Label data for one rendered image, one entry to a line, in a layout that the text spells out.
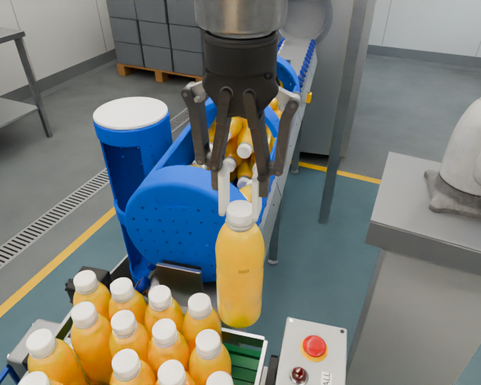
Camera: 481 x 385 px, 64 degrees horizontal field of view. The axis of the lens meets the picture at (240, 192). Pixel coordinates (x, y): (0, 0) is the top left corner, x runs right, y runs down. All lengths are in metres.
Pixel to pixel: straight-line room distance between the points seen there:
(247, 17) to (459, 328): 1.04
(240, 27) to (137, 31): 4.46
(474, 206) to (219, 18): 0.82
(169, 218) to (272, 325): 1.29
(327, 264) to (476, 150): 1.48
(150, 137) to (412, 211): 0.92
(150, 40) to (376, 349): 4.07
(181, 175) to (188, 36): 3.73
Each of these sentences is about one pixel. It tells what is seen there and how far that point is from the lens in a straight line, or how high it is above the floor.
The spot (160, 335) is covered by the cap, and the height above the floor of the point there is 1.11.
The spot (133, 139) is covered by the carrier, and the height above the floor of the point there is 0.99.
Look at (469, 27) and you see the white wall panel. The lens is 5.86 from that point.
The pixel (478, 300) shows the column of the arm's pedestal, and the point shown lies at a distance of 1.15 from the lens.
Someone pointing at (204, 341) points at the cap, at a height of 1.11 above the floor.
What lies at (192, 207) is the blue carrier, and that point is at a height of 1.18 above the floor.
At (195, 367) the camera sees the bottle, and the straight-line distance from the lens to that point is 0.68.
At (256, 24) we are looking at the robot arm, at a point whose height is 1.57.
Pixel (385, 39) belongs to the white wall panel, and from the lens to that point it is 5.91.
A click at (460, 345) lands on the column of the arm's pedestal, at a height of 0.69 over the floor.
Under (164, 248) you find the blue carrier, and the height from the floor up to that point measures 1.05.
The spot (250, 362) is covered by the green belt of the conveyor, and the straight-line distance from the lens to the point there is 0.87.
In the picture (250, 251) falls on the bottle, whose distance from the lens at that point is 0.53.
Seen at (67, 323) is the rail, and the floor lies 0.97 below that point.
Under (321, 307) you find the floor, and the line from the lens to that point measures 2.11.
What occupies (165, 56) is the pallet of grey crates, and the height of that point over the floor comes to 0.31.
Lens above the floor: 1.66
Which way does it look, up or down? 36 degrees down
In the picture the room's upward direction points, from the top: straight up
